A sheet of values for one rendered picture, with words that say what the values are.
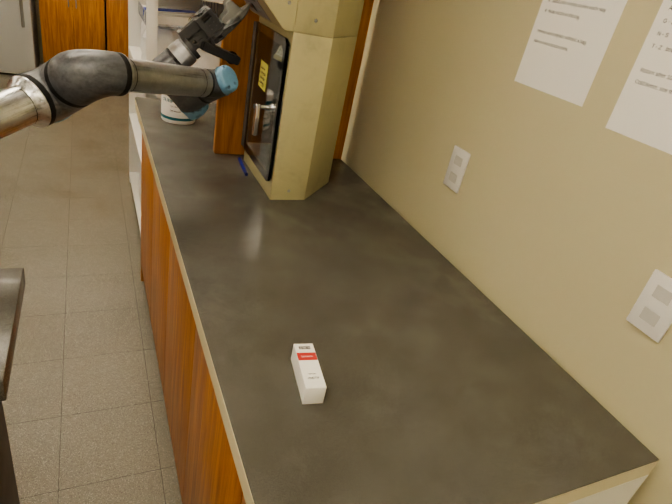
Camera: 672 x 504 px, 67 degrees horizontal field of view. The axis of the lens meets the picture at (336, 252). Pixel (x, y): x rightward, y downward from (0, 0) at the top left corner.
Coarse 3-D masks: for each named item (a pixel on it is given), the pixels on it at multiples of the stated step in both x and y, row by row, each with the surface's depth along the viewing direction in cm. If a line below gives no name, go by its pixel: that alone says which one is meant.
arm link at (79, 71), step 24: (48, 72) 107; (72, 72) 106; (96, 72) 107; (120, 72) 110; (144, 72) 117; (168, 72) 123; (192, 72) 129; (216, 72) 136; (72, 96) 108; (96, 96) 110; (216, 96) 140
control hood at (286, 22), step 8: (264, 0) 122; (272, 0) 122; (280, 0) 123; (288, 0) 124; (296, 0) 124; (264, 8) 129; (272, 8) 123; (280, 8) 124; (288, 8) 125; (296, 8) 126; (272, 16) 127; (280, 16) 125; (288, 16) 126; (280, 24) 126; (288, 24) 127
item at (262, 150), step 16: (256, 32) 152; (272, 32) 139; (256, 48) 153; (272, 48) 139; (288, 48) 130; (256, 64) 153; (272, 64) 140; (256, 80) 154; (272, 80) 140; (256, 96) 155; (272, 96) 141; (272, 112) 141; (272, 128) 142; (256, 144) 156; (272, 144) 142; (256, 160) 157; (272, 160) 145
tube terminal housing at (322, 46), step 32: (320, 0) 127; (352, 0) 136; (288, 32) 131; (320, 32) 131; (352, 32) 145; (288, 64) 132; (320, 64) 135; (288, 96) 136; (320, 96) 140; (288, 128) 141; (320, 128) 147; (288, 160) 146; (320, 160) 157; (288, 192) 152
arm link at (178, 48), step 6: (174, 42) 139; (180, 42) 138; (168, 48) 139; (174, 48) 138; (180, 48) 138; (186, 48) 139; (174, 54) 138; (180, 54) 139; (186, 54) 139; (192, 54) 140; (180, 60) 139; (186, 60) 140; (192, 60) 141
